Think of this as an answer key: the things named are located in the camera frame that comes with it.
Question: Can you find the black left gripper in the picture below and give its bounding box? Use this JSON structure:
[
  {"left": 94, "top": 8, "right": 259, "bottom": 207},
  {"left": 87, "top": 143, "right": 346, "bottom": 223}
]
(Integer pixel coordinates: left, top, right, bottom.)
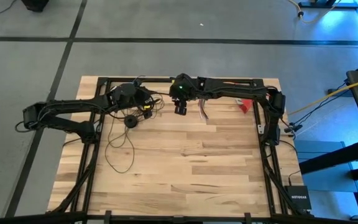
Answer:
[{"left": 109, "top": 81, "right": 155, "bottom": 121}]

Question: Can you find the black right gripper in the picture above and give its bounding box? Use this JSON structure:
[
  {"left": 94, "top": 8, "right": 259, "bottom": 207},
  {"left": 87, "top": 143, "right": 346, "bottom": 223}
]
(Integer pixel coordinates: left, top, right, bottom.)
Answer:
[{"left": 168, "top": 73, "right": 199, "bottom": 116}]

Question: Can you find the long thin black cord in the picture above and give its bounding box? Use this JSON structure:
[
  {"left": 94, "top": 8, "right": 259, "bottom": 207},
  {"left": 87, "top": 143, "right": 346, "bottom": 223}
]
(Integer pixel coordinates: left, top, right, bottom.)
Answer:
[{"left": 104, "top": 90, "right": 167, "bottom": 174}]

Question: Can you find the red tape dispenser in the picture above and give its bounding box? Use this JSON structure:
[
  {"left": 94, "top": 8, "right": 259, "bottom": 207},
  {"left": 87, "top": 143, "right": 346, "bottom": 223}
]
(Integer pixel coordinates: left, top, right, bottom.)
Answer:
[{"left": 236, "top": 98, "right": 254, "bottom": 114}]

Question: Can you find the black stand base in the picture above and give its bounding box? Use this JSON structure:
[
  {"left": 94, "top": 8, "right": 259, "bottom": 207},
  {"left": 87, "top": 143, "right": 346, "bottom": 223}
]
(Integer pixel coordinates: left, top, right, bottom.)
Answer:
[{"left": 297, "top": 0, "right": 358, "bottom": 9}]

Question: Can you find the beige cable with plug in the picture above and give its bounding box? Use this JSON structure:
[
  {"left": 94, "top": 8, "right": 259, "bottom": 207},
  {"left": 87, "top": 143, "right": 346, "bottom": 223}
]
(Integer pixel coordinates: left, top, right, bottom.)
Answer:
[{"left": 287, "top": 0, "right": 343, "bottom": 24}]

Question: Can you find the black switch cable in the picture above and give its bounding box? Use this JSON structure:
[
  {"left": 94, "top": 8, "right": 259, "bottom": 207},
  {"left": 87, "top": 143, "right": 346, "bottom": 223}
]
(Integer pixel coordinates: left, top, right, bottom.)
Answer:
[{"left": 287, "top": 169, "right": 301, "bottom": 187}]

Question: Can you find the black Netgear network switch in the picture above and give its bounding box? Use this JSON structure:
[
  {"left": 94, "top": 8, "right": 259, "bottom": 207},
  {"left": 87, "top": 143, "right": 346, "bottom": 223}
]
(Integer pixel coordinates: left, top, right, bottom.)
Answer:
[{"left": 283, "top": 185, "right": 312, "bottom": 211}]

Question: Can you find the yellow hanging cable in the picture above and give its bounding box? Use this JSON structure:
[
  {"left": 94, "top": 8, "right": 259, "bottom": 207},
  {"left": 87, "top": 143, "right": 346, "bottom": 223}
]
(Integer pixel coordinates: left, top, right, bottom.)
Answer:
[{"left": 287, "top": 74, "right": 358, "bottom": 116}]

